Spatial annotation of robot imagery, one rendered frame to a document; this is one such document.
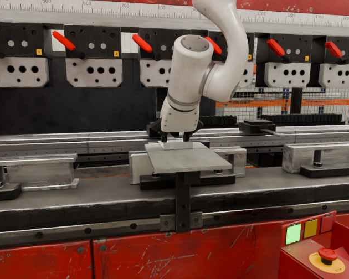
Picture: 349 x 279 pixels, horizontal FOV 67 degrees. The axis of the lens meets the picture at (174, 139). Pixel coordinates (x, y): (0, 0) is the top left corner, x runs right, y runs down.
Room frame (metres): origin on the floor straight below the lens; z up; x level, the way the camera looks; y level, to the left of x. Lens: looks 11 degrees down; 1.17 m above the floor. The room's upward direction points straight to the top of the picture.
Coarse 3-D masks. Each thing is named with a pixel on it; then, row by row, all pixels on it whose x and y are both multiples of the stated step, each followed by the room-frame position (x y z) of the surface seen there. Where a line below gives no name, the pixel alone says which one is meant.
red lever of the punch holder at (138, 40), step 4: (132, 36) 0.74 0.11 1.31; (136, 36) 0.74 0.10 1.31; (136, 40) 0.74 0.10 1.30; (140, 40) 0.74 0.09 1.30; (144, 40) 0.74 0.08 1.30; (140, 44) 0.74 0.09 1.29; (144, 44) 0.74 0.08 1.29; (148, 44) 0.75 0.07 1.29; (144, 48) 0.74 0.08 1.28; (148, 48) 0.74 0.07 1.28; (148, 52) 0.75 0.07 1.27; (152, 52) 0.75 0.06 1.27; (156, 56) 0.74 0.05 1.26; (160, 56) 0.75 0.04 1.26; (156, 60) 0.76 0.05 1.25
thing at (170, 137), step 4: (148, 128) 1.00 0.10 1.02; (148, 132) 1.01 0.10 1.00; (152, 132) 1.00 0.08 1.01; (156, 132) 1.00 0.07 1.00; (172, 132) 1.01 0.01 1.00; (176, 132) 1.02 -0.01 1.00; (148, 136) 1.01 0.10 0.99; (152, 136) 1.00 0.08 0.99; (156, 136) 1.00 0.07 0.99; (160, 136) 1.00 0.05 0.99; (168, 136) 0.92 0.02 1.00; (172, 136) 0.92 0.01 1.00; (176, 136) 1.02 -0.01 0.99; (168, 140) 0.86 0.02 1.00
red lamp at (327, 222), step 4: (328, 216) 0.66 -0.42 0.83; (332, 216) 0.66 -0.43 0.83; (324, 220) 0.65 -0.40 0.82; (328, 220) 0.66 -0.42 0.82; (332, 220) 0.66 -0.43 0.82; (324, 224) 0.65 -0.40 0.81; (328, 224) 0.66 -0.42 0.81; (324, 228) 0.65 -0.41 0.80; (328, 228) 0.66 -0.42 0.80; (320, 232) 0.65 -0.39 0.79
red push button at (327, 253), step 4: (320, 248) 0.55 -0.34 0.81; (324, 248) 0.55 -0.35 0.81; (328, 248) 0.55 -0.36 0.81; (320, 252) 0.53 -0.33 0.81; (324, 252) 0.53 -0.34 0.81; (328, 252) 0.53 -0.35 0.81; (332, 252) 0.53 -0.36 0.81; (324, 256) 0.52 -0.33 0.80; (328, 256) 0.52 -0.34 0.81; (332, 256) 0.52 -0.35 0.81; (336, 256) 0.52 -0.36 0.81; (324, 260) 0.53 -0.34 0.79; (328, 260) 0.53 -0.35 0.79; (332, 260) 0.52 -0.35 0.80; (328, 264) 0.53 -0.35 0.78
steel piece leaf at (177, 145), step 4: (160, 144) 0.79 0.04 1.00; (164, 144) 0.72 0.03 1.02; (168, 144) 0.73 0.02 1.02; (172, 144) 0.73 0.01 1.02; (176, 144) 0.73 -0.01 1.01; (180, 144) 0.73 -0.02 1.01; (184, 144) 0.74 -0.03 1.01; (188, 144) 0.74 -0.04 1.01; (192, 144) 0.74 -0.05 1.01; (164, 148) 0.72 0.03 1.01; (168, 148) 0.73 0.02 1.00; (172, 148) 0.73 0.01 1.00; (176, 148) 0.73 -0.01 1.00; (180, 148) 0.73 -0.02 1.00; (184, 148) 0.74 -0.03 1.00; (188, 148) 0.74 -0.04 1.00; (192, 148) 0.74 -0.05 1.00
